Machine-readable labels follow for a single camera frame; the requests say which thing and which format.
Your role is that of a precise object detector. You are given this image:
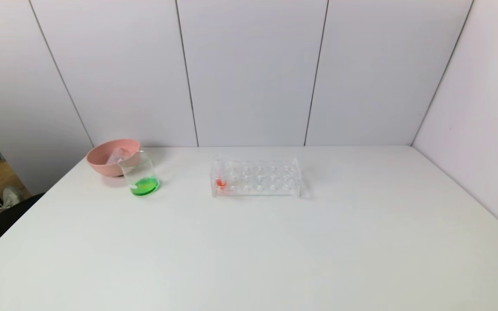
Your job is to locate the clear acrylic test tube rack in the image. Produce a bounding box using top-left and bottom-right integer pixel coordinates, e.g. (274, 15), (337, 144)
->
(210, 157), (303, 199)

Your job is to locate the test tube with red pigment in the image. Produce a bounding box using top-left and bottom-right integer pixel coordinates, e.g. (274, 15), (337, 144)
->
(214, 158), (228, 190)

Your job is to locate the clear glass beaker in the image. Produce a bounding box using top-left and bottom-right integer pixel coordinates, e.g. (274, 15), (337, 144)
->
(118, 150), (160, 197)

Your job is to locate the pink bowl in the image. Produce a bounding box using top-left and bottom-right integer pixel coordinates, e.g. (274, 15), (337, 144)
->
(86, 139), (141, 177)

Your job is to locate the grey sneaker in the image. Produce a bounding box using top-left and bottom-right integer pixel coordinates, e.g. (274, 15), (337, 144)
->
(0, 186), (22, 210)

